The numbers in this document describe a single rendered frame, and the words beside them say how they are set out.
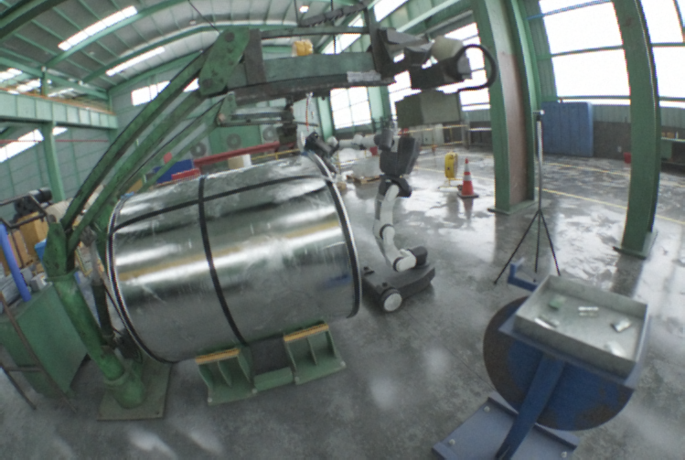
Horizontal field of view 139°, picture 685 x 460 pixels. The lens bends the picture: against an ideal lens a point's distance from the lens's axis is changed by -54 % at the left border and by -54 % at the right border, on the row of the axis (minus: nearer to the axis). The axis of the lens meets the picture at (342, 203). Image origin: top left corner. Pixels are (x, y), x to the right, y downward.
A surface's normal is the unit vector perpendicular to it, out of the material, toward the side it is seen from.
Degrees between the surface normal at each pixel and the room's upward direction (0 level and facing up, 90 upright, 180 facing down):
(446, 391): 0
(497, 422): 0
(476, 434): 0
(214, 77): 90
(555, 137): 90
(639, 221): 90
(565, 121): 90
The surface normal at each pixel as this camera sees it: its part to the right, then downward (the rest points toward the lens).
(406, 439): -0.15, -0.95
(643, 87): -0.93, 0.22
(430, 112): 0.34, 0.15
